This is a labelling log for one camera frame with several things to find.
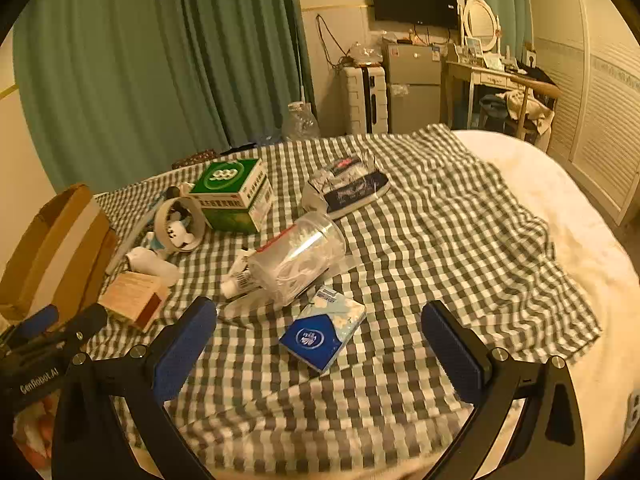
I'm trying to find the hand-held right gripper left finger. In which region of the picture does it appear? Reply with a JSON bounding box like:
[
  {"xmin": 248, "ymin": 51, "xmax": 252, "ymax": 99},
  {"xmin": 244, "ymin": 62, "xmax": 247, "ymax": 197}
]
[{"xmin": 51, "ymin": 296, "xmax": 218, "ymax": 480}]

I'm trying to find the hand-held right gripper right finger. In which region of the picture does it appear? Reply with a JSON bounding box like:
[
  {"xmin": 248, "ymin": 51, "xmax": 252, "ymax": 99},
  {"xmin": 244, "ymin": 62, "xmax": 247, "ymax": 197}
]
[{"xmin": 421, "ymin": 301, "xmax": 586, "ymax": 480}]

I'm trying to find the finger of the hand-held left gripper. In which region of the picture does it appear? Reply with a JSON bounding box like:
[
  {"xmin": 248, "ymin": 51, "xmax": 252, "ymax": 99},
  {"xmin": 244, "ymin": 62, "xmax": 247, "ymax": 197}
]
[
  {"xmin": 27, "ymin": 304, "xmax": 109, "ymax": 358},
  {"xmin": 12, "ymin": 304, "xmax": 61, "ymax": 341}
]

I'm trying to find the small beige carton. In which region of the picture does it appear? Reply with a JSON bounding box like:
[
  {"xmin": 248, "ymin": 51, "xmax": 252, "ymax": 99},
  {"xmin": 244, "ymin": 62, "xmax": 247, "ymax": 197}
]
[{"xmin": 98, "ymin": 271, "xmax": 171, "ymax": 333}]

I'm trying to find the brown cardboard box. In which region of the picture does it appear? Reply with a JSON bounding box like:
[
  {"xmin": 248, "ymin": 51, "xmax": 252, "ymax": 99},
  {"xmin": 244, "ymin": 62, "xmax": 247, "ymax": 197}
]
[{"xmin": 0, "ymin": 183, "xmax": 119, "ymax": 332}]

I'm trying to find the small white bottle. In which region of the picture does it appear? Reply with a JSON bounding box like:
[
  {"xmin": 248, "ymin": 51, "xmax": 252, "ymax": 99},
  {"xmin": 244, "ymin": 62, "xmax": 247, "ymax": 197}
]
[{"xmin": 125, "ymin": 247, "xmax": 182, "ymax": 287}]

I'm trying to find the white toothpaste tube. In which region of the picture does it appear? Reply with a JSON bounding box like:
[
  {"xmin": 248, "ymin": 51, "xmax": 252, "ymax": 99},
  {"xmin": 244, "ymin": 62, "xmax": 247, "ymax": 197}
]
[{"xmin": 221, "ymin": 252, "xmax": 266, "ymax": 302}]

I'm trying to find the white stick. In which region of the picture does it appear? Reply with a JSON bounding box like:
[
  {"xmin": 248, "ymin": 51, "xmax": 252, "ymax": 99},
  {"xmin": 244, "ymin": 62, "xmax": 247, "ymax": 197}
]
[{"xmin": 105, "ymin": 199, "xmax": 168, "ymax": 276}]

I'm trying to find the white plush toy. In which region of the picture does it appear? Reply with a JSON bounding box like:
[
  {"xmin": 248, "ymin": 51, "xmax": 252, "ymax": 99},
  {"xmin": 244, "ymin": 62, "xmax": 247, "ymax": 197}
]
[{"xmin": 162, "ymin": 210, "xmax": 198, "ymax": 248}]

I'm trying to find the blue tissue pack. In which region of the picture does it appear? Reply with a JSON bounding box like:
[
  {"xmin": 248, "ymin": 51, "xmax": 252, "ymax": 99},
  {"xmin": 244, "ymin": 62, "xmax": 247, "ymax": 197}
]
[{"xmin": 278, "ymin": 285, "xmax": 367, "ymax": 376}]

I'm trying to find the clear plastic cup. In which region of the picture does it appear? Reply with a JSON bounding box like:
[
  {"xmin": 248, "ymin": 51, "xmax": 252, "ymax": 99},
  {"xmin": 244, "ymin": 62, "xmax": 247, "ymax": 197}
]
[{"xmin": 247, "ymin": 211, "xmax": 347, "ymax": 307}]

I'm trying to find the green medicine box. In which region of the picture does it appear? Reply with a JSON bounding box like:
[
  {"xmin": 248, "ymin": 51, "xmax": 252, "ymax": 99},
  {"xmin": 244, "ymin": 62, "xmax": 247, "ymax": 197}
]
[{"xmin": 189, "ymin": 158, "xmax": 274, "ymax": 234}]

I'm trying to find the plastic-wrapped navy pouch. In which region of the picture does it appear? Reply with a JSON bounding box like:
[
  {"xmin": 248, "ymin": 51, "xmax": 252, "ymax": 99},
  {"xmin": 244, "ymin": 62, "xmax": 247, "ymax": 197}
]
[{"xmin": 301, "ymin": 152, "xmax": 392, "ymax": 221}]

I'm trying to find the pale patterned cloth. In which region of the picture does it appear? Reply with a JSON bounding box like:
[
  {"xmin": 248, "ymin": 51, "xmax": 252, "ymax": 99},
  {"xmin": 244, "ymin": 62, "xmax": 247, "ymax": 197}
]
[{"xmin": 12, "ymin": 395, "xmax": 57, "ymax": 463}]

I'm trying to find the checkered cloth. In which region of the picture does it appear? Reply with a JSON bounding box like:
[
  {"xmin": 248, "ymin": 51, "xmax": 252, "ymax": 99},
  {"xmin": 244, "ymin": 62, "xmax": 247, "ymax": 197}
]
[{"xmin": 82, "ymin": 122, "xmax": 603, "ymax": 476}]

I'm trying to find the brown patterned bag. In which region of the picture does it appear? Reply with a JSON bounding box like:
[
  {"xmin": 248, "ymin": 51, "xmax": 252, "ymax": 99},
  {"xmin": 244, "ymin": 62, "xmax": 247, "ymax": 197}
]
[{"xmin": 171, "ymin": 149, "xmax": 218, "ymax": 170}]

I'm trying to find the dark bag under table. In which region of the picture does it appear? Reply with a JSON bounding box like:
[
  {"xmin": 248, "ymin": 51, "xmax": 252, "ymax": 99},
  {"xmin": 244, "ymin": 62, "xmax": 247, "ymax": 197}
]
[{"xmin": 479, "ymin": 94, "xmax": 510, "ymax": 122}]

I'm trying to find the clear water jug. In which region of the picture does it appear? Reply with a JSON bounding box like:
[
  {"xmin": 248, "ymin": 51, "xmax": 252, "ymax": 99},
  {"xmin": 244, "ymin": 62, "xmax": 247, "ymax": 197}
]
[{"xmin": 281, "ymin": 101, "xmax": 321, "ymax": 142}]

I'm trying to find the cream cloth on chair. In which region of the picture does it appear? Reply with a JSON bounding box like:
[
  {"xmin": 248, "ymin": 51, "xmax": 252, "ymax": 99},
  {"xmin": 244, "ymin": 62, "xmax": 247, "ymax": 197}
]
[{"xmin": 505, "ymin": 91, "xmax": 556, "ymax": 133}]

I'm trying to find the grey mini fridge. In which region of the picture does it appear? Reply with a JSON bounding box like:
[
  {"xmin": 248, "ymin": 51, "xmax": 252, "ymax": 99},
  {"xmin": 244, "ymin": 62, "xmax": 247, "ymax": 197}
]
[{"xmin": 382, "ymin": 42, "xmax": 443, "ymax": 134}]

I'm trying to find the white suitcase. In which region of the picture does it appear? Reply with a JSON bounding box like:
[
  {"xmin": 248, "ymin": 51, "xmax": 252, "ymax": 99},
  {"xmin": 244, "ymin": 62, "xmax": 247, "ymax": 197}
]
[{"xmin": 341, "ymin": 64, "xmax": 390, "ymax": 135}]

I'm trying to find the wide green curtain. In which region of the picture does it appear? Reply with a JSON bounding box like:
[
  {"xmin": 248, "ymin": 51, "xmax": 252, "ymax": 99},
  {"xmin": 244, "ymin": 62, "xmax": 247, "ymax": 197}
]
[{"xmin": 12, "ymin": 0, "xmax": 316, "ymax": 194}]

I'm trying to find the wooden desk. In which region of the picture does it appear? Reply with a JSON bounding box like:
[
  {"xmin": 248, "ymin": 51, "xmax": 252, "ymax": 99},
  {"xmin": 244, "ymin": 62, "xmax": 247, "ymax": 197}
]
[{"xmin": 445, "ymin": 57, "xmax": 531, "ymax": 131}]

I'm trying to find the wooden chair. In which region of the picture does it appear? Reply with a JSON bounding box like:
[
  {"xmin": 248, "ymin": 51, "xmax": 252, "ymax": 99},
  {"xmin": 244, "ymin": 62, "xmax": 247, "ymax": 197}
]
[{"xmin": 510, "ymin": 77, "xmax": 561, "ymax": 142}]

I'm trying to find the white louvered wardrobe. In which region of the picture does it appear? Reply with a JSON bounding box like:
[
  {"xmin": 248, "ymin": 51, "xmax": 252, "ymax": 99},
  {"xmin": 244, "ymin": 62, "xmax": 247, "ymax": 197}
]
[{"xmin": 530, "ymin": 0, "xmax": 640, "ymax": 226}]

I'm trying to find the clear plastic bag clutter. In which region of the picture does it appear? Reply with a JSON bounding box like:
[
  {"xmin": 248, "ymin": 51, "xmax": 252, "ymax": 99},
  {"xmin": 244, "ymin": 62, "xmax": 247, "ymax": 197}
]
[{"xmin": 347, "ymin": 42, "xmax": 386, "ymax": 67}]

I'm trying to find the white oval mirror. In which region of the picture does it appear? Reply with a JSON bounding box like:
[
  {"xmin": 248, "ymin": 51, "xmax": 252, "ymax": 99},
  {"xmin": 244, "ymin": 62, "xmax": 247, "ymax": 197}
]
[{"xmin": 461, "ymin": 0, "xmax": 502, "ymax": 56}]

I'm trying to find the black wall cable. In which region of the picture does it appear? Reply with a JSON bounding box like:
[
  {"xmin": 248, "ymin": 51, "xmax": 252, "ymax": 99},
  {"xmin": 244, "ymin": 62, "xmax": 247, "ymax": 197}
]
[{"xmin": 315, "ymin": 14, "xmax": 351, "ymax": 68}]

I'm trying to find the black wall television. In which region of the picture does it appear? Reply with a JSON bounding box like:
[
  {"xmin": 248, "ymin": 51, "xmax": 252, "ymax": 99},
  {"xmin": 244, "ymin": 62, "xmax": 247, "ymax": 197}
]
[{"xmin": 370, "ymin": 0, "xmax": 460, "ymax": 30}]

